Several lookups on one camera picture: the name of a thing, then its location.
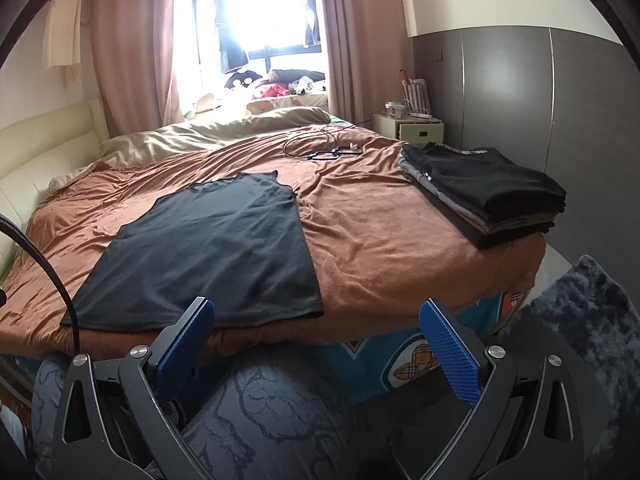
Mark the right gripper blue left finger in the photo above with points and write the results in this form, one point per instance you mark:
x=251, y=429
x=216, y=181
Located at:
x=177, y=347

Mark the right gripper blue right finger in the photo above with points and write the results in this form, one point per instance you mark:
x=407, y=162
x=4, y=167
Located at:
x=458, y=351

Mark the dark grey sleeveless shirt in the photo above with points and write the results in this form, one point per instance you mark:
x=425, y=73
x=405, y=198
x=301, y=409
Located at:
x=237, y=242

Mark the stack of folded dark clothes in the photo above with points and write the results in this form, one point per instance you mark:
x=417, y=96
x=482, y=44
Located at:
x=488, y=198

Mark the hanging dark clothes right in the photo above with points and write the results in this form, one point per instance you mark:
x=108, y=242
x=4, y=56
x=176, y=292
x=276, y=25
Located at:
x=312, y=32

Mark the teal cartoon bed sheet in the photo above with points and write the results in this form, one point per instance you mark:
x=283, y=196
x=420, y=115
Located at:
x=372, y=366

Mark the patterned grey pyjama legs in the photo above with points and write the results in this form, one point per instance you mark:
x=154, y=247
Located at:
x=277, y=412

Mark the brown bed blanket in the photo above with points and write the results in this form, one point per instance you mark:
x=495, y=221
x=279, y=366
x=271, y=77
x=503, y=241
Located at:
x=379, y=248

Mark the dark grey fluffy rug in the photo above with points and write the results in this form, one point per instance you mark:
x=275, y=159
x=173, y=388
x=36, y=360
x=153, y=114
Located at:
x=595, y=318

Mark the beige duvet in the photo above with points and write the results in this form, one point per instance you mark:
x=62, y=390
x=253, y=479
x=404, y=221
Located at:
x=142, y=148

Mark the white bedside table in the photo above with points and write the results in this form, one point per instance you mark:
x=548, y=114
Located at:
x=410, y=130

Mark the black phone on bed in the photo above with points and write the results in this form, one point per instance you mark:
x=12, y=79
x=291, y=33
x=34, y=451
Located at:
x=325, y=155

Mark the cream leather headboard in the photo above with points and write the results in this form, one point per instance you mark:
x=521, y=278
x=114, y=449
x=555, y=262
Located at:
x=40, y=148

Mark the striped gift bag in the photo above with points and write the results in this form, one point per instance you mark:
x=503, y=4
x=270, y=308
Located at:
x=415, y=94

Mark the pile of toys on sill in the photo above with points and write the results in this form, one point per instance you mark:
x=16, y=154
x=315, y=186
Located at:
x=251, y=93

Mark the hanging dark jacket left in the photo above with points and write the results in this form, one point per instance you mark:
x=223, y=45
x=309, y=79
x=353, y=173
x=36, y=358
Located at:
x=232, y=56

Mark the pink right curtain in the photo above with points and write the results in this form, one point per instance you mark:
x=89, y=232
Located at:
x=367, y=46

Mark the pink curtain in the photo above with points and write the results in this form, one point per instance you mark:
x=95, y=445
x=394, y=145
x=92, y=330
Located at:
x=133, y=54
x=367, y=46

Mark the cream hanging cloth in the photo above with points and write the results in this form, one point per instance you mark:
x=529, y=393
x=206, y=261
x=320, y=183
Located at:
x=62, y=39

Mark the pink left curtain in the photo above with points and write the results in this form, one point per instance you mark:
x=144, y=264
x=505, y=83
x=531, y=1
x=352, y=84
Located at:
x=133, y=54

